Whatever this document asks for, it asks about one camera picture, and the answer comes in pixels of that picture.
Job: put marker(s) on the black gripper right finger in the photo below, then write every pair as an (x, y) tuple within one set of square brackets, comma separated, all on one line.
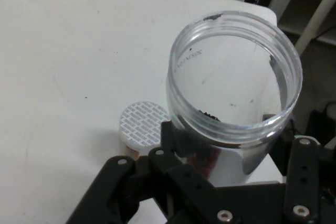
[(302, 176)]

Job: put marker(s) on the white round pole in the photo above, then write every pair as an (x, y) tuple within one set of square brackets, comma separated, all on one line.
[(315, 16)]

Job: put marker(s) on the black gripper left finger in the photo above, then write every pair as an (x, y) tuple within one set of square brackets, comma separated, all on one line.
[(168, 182)]

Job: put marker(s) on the spice jar white patterned lid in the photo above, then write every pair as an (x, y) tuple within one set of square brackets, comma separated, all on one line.
[(141, 121)]

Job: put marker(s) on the clear jar with black seeds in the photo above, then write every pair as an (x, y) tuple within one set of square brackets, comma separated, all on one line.
[(225, 161)]

